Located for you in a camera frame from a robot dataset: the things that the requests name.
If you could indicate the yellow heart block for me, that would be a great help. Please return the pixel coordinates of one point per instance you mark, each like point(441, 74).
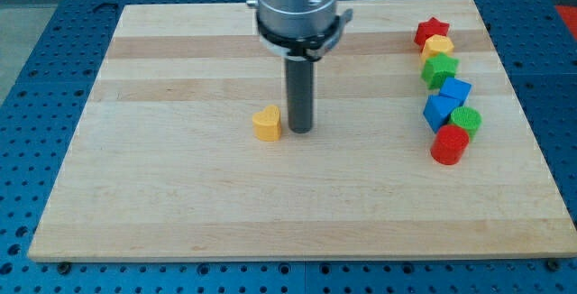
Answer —
point(266, 124)

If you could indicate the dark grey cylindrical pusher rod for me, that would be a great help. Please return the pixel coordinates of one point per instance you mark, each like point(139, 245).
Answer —
point(299, 77)

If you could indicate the wooden board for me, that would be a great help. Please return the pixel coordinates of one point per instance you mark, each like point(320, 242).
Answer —
point(164, 166)

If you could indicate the blue cube block lower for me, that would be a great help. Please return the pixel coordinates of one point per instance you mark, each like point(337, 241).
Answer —
point(438, 109)

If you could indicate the blue cube block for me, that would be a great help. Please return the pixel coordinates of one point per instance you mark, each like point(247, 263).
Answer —
point(438, 109)
point(456, 89)

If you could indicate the red cylinder block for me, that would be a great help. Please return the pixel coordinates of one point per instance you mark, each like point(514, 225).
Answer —
point(449, 144)

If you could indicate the green star block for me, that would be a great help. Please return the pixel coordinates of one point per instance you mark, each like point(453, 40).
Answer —
point(438, 68)

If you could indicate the blue cube block upper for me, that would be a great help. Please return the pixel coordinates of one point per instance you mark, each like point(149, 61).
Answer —
point(456, 89)

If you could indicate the yellow hexagon block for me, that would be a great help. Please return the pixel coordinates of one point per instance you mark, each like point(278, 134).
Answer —
point(435, 45)

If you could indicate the red star block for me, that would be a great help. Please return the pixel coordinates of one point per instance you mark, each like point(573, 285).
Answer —
point(427, 29)

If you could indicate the green cylinder block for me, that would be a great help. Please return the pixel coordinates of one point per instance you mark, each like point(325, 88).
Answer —
point(468, 118)

